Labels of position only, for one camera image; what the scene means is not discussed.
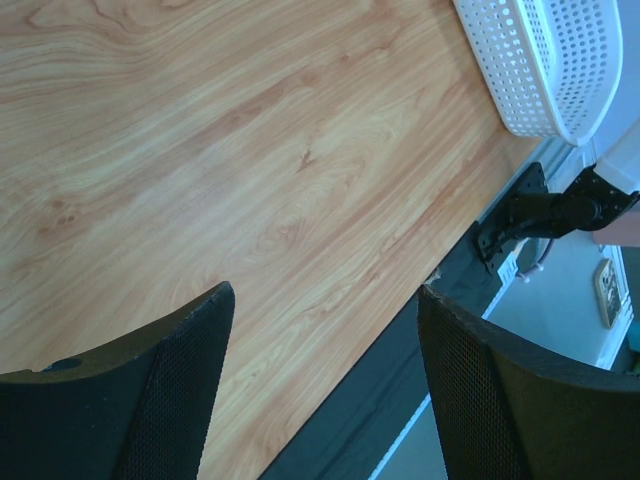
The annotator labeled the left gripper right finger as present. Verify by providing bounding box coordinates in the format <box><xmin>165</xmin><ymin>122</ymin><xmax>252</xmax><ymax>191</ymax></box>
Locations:
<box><xmin>417</xmin><ymin>286</ymin><xmax>639</xmax><ymax>479</ymax></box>

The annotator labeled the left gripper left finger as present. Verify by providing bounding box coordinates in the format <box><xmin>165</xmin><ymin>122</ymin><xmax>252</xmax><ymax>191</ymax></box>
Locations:
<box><xmin>1</xmin><ymin>282</ymin><xmax>235</xmax><ymax>479</ymax></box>

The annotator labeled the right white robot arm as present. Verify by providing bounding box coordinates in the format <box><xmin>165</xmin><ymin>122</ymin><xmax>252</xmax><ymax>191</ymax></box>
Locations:
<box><xmin>473</xmin><ymin>123</ymin><xmax>639</xmax><ymax>273</ymax></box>

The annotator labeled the white perforated basket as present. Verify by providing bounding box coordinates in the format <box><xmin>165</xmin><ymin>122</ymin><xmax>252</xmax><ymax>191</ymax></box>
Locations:
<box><xmin>454</xmin><ymin>0</ymin><xmax>623</xmax><ymax>147</ymax></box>

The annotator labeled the tan framed wall object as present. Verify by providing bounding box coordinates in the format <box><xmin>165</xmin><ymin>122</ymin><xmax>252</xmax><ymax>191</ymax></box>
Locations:
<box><xmin>594</xmin><ymin>259</ymin><xmax>622</xmax><ymax>330</ymax></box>

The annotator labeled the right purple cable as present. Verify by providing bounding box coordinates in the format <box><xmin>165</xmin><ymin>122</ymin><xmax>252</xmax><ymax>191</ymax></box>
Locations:
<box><xmin>517</xmin><ymin>237</ymin><xmax>556</xmax><ymax>281</ymax></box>

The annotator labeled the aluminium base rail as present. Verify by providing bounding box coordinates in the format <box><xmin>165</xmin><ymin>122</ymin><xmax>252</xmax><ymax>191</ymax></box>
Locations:
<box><xmin>477</xmin><ymin>139</ymin><xmax>597</xmax><ymax>223</ymax></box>

